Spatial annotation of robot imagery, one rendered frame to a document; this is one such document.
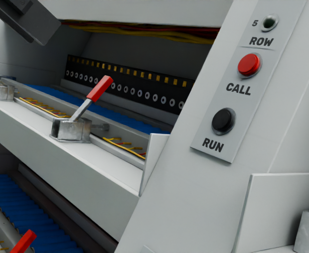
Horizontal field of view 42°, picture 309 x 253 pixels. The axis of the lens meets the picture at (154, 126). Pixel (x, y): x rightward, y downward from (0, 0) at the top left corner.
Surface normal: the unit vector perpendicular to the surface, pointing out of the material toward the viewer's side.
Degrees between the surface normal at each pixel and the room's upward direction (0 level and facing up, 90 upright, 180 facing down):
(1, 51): 90
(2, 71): 90
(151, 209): 90
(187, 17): 109
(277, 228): 90
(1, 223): 19
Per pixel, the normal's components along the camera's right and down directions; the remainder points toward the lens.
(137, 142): -0.77, -0.06
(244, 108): -0.68, -0.37
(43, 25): 0.60, 0.22
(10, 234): 0.19, -0.97
